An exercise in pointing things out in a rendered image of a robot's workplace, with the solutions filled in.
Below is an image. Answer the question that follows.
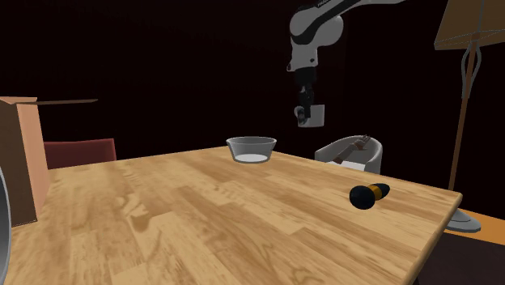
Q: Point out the brown cardboard box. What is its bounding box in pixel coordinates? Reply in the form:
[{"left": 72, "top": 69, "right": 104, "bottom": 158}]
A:
[{"left": 0, "top": 96, "right": 99, "bottom": 228}]

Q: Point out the red chair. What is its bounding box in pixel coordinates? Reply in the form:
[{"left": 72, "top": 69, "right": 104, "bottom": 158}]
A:
[{"left": 43, "top": 138, "right": 117, "bottom": 171}]

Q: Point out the white mug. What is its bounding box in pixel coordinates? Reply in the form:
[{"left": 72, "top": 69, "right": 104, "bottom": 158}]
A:
[{"left": 294, "top": 104, "right": 325, "bottom": 129}]

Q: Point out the white armchair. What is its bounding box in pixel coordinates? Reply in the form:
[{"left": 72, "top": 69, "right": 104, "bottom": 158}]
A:
[{"left": 314, "top": 134, "right": 384, "bottom": 175}]

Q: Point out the wooden table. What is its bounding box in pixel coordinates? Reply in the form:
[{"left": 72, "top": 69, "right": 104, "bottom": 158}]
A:
[{"left": 0, "top": 146, "right": 464, "bottom": 285}]

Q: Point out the clear glass bowl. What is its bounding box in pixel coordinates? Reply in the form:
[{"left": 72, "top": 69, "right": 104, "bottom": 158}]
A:
[{"left": 225, "top": 136, "right": 278, "bottom": 165}]

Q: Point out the floor lamp with tan shade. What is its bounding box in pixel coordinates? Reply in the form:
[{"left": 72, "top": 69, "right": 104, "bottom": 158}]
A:
[{"left": 434, "top": 0, "right": 505, "bottom": 234}]

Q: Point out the black microphone with gold band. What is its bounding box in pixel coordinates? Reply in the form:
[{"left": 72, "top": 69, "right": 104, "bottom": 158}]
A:
[{"left": 349, "top": 182, "right": 391, "bottom": 211}]

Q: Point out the grey round object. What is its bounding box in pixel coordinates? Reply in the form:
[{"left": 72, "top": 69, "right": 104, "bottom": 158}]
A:
[{"left": 0, "top": 165, "right": 12, "bottom": 278}]

